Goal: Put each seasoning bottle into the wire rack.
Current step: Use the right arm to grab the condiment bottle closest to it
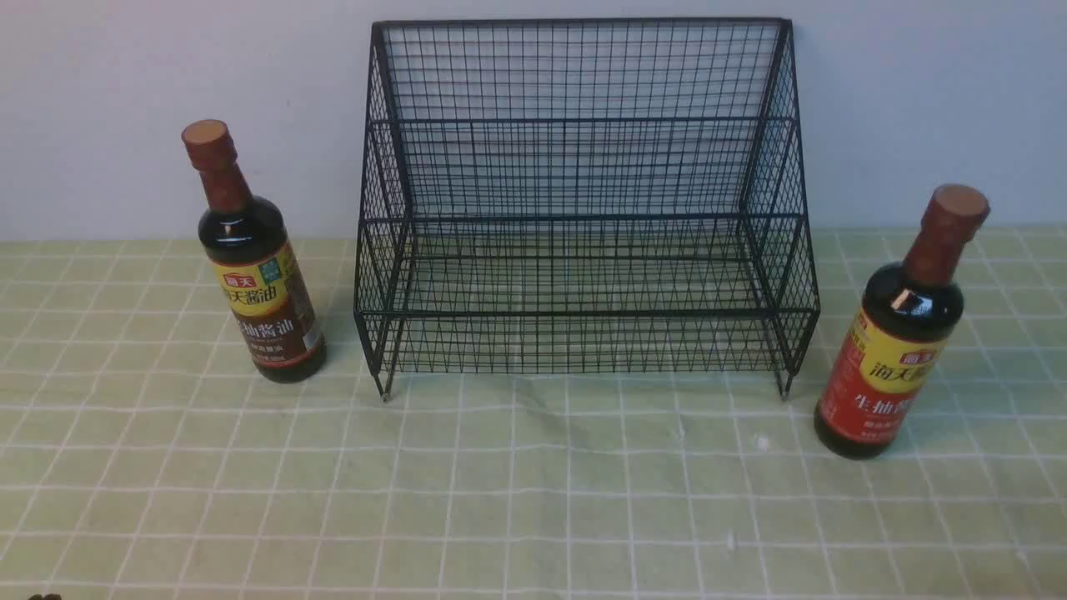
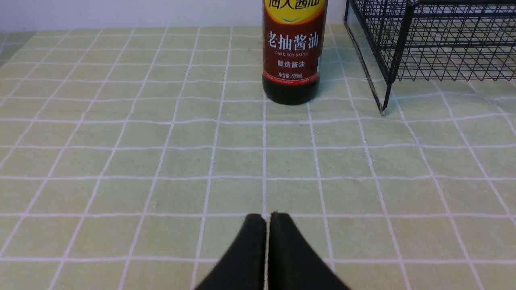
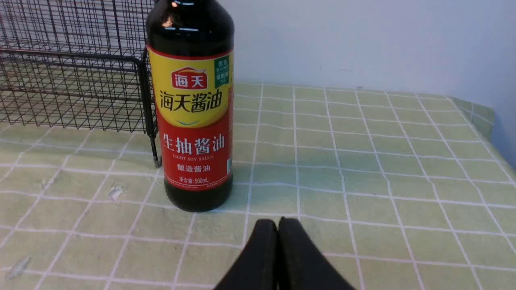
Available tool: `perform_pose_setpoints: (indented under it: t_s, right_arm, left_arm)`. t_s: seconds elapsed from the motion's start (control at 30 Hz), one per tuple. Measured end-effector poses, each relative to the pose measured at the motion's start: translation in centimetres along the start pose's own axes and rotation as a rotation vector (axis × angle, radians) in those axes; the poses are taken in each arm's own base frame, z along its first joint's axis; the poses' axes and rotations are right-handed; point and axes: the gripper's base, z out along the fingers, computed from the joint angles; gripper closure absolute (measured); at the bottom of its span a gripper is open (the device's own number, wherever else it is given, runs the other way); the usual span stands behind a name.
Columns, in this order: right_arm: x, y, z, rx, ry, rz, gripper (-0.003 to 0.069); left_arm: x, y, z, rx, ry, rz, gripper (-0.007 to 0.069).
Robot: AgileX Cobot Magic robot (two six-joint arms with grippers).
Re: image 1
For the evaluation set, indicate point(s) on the red label soy sauce bottle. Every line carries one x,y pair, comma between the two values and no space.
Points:
904,321

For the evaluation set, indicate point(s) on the brown label soy sauce bottle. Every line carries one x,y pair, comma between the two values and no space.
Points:
245,240

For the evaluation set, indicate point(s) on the black wire mesh shelf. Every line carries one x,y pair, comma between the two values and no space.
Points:
584,195

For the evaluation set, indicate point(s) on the green checked tablecloth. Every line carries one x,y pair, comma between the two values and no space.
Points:
144,458

